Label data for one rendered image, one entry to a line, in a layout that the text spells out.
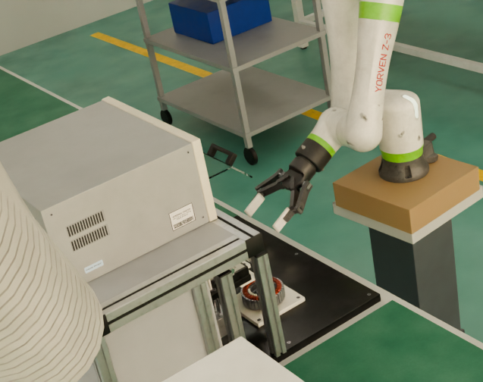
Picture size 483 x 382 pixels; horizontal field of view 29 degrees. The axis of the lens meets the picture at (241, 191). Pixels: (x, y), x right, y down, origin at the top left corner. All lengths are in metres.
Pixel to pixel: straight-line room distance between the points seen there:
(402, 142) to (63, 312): 1.89
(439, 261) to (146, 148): 1.19
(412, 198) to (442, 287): 0.42
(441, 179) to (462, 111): 2.41
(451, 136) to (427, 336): 2.72
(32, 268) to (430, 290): 2.19
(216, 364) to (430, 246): 1.44
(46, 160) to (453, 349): 1.02
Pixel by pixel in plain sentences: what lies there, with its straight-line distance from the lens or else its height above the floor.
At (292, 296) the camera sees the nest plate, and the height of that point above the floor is 0.78.
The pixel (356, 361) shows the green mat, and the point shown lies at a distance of 2.27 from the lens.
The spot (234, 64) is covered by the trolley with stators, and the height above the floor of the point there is 0.56.
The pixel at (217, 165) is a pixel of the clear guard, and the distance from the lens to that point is 2.54.
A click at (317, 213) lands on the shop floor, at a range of 4.39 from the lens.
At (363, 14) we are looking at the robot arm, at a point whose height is 1.34.
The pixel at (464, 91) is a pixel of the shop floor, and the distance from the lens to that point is 5.45.
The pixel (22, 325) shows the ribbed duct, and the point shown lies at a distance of 0.94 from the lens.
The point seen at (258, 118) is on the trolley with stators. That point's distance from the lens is 5.00.
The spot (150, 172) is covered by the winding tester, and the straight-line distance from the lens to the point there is 2.05.
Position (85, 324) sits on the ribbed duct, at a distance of 1.04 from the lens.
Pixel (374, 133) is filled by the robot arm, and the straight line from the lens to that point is 2.62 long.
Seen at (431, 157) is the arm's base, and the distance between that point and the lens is 2.89.
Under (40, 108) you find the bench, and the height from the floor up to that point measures 0.75.
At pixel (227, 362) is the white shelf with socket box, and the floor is 1.20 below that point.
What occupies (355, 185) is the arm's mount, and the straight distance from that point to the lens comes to 2.83.
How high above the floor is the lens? 2.16
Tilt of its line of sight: 27 degrees down
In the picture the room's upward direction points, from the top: 11 degrees counter-clockwise
